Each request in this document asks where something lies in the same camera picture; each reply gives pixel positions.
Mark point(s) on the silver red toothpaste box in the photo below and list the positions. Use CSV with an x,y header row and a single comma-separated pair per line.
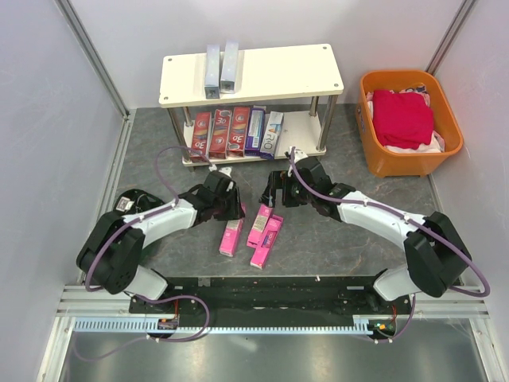
x,y
200,136

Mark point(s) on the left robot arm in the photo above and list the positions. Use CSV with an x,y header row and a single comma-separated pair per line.
x,y
112,255

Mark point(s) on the purple toothpaste box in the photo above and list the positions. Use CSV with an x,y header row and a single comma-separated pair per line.
x,y
255,131

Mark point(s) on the clear Protefix box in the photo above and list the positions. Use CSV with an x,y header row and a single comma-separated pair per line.
x,y
212,72
229,67

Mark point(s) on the white RiO toothpaste box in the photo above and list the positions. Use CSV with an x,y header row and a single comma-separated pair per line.
x,y
271,135

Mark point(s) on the red folded cloth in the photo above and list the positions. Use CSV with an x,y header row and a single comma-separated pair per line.
x,y
403,120

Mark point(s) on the slotted cable duct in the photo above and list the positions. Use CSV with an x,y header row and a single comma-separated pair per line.
x,y
257,323

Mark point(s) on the red 3D toothpaste box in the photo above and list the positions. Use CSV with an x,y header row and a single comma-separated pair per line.
x,y
237,132

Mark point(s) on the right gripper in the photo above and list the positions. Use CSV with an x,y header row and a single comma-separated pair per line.
x,y
268,196

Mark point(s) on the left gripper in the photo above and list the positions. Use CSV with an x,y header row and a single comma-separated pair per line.
x,y
235,211

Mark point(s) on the white two-tier shelf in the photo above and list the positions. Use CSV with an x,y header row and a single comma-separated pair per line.
x,y
264,75

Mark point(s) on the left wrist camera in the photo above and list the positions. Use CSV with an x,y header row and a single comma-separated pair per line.
x,y
220,181

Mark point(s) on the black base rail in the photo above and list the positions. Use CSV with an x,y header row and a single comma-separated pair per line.
x,y
350,295

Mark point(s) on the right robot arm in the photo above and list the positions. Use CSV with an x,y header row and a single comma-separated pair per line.
x,y
435,254

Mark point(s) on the pink box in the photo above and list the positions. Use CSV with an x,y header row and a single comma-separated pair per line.
x,y
230,239
258,227
266,242

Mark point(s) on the silver backed toothpaste box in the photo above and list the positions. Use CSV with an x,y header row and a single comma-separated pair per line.
x,y
219,136

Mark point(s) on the orange plastic basket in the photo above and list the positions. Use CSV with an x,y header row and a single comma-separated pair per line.
x,y
384,163

